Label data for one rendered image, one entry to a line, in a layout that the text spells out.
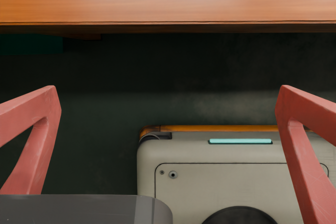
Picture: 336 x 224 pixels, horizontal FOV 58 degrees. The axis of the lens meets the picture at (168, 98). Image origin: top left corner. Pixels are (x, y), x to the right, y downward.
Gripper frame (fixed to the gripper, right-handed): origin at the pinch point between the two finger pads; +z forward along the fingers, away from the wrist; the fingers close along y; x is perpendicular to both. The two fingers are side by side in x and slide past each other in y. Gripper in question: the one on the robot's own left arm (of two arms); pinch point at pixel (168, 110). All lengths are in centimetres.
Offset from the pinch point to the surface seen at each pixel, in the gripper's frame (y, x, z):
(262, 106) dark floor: -36, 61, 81
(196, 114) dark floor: -11, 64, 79
